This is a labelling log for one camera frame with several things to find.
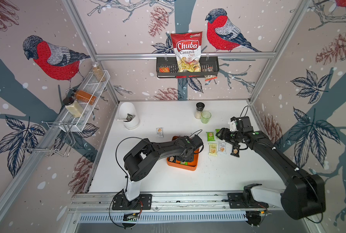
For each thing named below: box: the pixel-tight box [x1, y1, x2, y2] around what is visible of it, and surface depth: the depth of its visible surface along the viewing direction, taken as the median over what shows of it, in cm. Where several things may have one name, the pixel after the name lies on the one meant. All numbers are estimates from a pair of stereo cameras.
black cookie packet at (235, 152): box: [230, 145, 241, 158], surface depth 92 cm
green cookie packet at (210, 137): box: [205, 131, 216, 142], surface depth 100 cm
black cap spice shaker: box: [195, 101, 206, 119], surface depth 105 cm
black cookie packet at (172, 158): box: [168, 155, 177, 164], surface depth 87 cm
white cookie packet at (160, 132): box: [155, 127, 164, 138], surface depth 102 cm
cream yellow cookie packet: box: [207, 142, 218, 157], surface depth 94 cm
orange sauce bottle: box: [70, 89, 98, 106], surface depth 74 cm
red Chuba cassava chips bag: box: [170, 31, 203, 73], surface depth 85 cm
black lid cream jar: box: [62, 97, 85, 118], surface depth 68 cm
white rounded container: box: [118, 101, 140, 130], surface depth 101 cm
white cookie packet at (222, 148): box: [217, 141, 227, 155], surface depth 94 cm
